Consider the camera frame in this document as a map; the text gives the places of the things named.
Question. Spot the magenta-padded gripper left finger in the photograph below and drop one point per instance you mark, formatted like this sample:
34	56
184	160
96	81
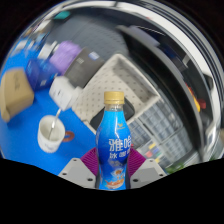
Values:
76	173

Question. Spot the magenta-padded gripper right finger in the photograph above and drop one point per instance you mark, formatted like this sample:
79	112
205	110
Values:
147	172

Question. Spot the blue drink bottle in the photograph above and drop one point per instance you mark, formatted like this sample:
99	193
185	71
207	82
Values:
113	140

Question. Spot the low grey drawer cabinet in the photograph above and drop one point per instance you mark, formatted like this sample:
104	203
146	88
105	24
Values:
140	133

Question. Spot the metal spoon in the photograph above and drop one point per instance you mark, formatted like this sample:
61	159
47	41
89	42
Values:
55	121

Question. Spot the wide grey drawer cabinet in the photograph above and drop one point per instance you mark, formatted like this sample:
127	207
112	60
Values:
160	116

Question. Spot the black zip case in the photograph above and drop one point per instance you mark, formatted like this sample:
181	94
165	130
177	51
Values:
129	111

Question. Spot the white carton box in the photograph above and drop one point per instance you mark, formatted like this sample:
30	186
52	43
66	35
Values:
63	91

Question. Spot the brown cardboard box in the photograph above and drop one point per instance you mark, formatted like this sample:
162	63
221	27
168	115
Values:
15	93

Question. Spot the white perforated storage tray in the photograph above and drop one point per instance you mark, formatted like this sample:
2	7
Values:
113	76

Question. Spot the blue carton box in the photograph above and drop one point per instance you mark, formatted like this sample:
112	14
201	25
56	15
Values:
40	73

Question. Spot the dark grey carton box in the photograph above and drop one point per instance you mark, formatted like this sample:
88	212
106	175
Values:
83	66

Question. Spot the dark grey shelf unit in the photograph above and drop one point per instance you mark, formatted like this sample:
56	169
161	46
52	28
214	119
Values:
156	56

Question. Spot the purple plastic bag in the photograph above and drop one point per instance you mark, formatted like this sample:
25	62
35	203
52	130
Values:
65	55

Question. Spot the teal tool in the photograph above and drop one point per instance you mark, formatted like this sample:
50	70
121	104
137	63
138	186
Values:
61	14

